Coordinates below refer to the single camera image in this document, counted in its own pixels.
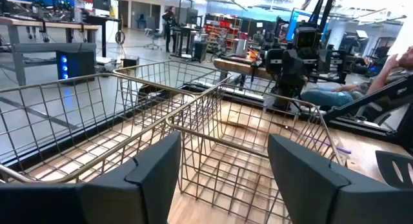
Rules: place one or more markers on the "black bin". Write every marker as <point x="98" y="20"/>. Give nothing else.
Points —
<point x="200" y="51"/>

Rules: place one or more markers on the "wooden table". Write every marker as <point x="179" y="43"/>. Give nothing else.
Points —
<point x="238" y="67"/>

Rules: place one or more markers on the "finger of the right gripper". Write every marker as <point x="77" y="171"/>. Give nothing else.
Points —
<point x="286" y="69"/>
<point x="300" y="69"/>

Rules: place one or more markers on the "iridescent cutlery piece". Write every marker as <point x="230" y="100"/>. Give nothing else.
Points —
<point x="342" y="149"/>

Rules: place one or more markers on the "computer tower blue lights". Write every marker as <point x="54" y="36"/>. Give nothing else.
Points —
<point x="80" y="64"/>

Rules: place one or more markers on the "black desk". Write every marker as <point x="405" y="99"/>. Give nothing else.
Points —
<point x="100" y="20"/>

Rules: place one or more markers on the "black monitor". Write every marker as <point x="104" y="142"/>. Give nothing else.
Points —
<point x="101" y="0"/>

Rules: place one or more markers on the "small black box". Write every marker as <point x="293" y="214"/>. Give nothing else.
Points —
<point x="130" y="62"/>

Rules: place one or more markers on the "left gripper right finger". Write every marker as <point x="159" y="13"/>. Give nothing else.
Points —
<point x="306" y="185"/>

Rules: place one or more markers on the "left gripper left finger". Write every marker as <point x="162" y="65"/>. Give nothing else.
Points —
<point x="151" y="185"/>

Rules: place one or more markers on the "grey office chair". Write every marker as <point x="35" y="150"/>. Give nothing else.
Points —
<point x="153" y="32"/>

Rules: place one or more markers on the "black metal stand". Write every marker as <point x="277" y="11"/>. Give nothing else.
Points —
<point x="380" y="96"/>

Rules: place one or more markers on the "wooden workbench grey legs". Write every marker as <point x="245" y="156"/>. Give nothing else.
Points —
<point x="48" y="24"/>

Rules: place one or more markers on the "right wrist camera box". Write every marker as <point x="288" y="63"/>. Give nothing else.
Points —
<point x="306" y="36"/>

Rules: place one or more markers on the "person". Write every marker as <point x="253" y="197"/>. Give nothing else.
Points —
<point x="169" y="24"/>
<point x="322" y="96"/>

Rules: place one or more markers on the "shelf with red bins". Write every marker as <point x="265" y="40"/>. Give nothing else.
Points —
<point x="222" y="33"/>

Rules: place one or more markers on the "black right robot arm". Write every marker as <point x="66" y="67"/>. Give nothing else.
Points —
<point x="290" y="95"/>

